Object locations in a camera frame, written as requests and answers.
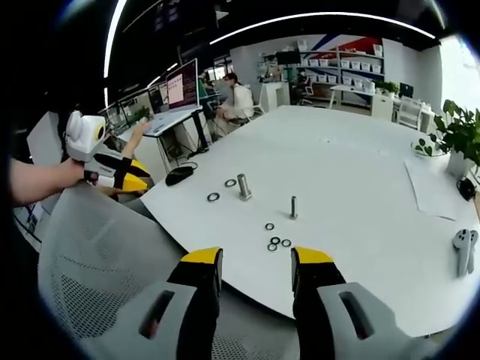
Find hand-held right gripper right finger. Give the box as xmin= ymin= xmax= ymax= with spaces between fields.
xmin=290 ymin=246 xmax=440 ymax=360

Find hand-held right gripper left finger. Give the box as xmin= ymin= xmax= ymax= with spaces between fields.
xmin=80 ymin=246 xmax=224 ymax=360

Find thick threaded stud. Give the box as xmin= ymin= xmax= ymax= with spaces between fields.
xmin=235 ymin=172 xmax=254 ymax=202

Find person's left hand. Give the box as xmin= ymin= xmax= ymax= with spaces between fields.
xmin=59 ymin=157 xmax=89 ymax=188

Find black computer mouse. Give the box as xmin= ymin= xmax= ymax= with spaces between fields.
xmin=164 ymin=166 xmax=194 ymax=188

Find grey mesh office chair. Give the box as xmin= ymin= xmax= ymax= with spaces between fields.
xmin=37 ymin=182 xmax=301 ymax=360

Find white office desk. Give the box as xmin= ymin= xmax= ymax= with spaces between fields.
xmin=123 ymin=106 xmax=212 ymax=161

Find curved ceiling light strip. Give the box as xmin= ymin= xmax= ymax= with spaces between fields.
xmin=208 ymin=11 xmax=437 ymax=47
xmin=102 ymin=0 xmax=129 ymax=110

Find grey handheld controllers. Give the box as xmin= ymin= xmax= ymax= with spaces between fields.
xmin=451 ymin=228 xmax=480 ymax=279

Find white cabinet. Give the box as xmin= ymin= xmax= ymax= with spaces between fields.
xmin=259 ymin=81 xmax=292 ymax=114

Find white paper sheet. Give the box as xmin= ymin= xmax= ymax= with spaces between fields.
xmin=403 ymin=158 xmax=458 ymax=222

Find small black device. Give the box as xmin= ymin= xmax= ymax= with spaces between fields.
xmin=456 ymin=177 xmax=478 ymax=202

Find small plant in white bowl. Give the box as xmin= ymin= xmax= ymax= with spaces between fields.
xmin=409 ymin=133 xmax=450 ymax=159

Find white slatted chair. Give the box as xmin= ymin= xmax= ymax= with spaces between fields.
xmin=396 ymin=95 xmax=425 ymax=131

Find large potted green plant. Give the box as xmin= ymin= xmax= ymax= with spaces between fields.
xmin=433 ymin=98 xmax=480 ymax=179

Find shelf with white bins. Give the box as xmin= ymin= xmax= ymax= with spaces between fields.
xmin=298 ymin=43 xmax=386 ymax=107

